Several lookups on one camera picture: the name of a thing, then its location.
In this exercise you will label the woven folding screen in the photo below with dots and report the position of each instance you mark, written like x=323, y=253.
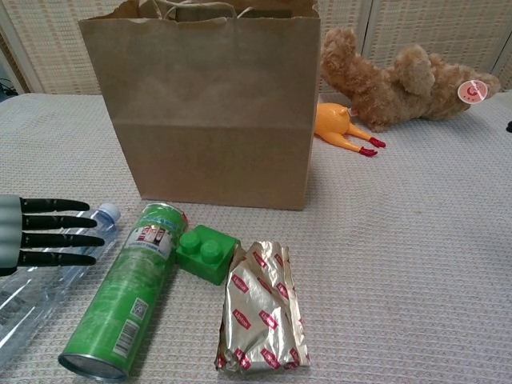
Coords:
x=440, y=32

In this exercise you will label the brown teddy bear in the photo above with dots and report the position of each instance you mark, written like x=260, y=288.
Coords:
x=400, y=92

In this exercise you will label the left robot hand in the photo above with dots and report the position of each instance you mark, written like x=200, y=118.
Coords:
x=40, y=240

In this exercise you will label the silver red snack packet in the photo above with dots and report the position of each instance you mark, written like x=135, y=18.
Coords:
x=256, y=312

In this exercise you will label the green plastic toy brick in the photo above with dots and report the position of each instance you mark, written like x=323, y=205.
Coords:
x=204, y=264

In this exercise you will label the green chips can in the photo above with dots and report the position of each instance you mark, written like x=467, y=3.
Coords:
x=120, y=288

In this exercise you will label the transparent water bottle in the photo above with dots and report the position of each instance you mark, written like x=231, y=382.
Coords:
x=24, y=304

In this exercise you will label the white woven tablecloth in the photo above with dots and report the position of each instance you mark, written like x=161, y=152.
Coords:
x=400, y=260

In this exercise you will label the brown paper bag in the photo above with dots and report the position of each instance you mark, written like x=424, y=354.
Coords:
x=208, y=120

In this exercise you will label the orange rubber chicken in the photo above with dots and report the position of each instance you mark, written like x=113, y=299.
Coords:
x=332, y=122

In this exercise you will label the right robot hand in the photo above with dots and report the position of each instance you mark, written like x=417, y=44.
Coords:
x=509, y=126

